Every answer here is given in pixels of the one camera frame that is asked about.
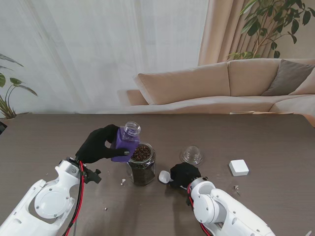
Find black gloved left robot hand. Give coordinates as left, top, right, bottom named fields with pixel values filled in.
left=75, top=124, right=131, bottom=164

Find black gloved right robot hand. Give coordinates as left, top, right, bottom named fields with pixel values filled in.
left=168, top=162, right=202, bottom=189

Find clear glass jar lid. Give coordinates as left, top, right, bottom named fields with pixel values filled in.
left=180, top=145, right=204, bottom=166

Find white plastic spoon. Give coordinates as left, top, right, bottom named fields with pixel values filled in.
left=158, top=170, right=188, bottom=190

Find purple coffee jar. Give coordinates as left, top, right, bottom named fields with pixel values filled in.
left=110, top=121, right=142, bottom=163

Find glass jar of coffee beans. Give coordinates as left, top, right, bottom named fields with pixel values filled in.
left=126, top=142, right=157, bottom=186

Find white square jar cap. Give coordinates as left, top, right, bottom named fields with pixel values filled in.
left=228, top=159, right=250, bottom=177

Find white sheer curtain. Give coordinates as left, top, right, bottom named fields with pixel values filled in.
left=0, top=0, right=210, bottom=115

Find beige sofa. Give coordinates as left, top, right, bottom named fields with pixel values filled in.
left=126, top=58, right=315, bottom=121

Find broad leaf potted plant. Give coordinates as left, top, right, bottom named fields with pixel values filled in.
left=0, top=53, right=39, bottom=121

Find grey sofa cushion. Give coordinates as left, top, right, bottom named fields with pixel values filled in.
left=262, top=59, right=315, bottom=96

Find beige pleated curtain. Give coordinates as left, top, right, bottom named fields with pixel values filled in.
left=198, top=0, right=281, bottom=66

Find beige sofa cushion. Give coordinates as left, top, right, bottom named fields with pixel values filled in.
left=294, top=73, right=315, bottom=95

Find tall green leafy plant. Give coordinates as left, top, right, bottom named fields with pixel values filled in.
left=227, top=0, right=312, bottom=61

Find red black right arm cables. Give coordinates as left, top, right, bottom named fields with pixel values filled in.
left=186, top=183, right=213, bottom=236

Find red black arm cables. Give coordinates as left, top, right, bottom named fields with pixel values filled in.
left=63, top=161, right=87, bottom=236
left=186, top=183, right=213, bottom=236

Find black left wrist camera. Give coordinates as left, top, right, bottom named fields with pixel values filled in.
left=85, top=168, right=102, bottom=184

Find red black left arm cables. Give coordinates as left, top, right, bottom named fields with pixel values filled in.
left=63, top=161, right=87, bottom=236

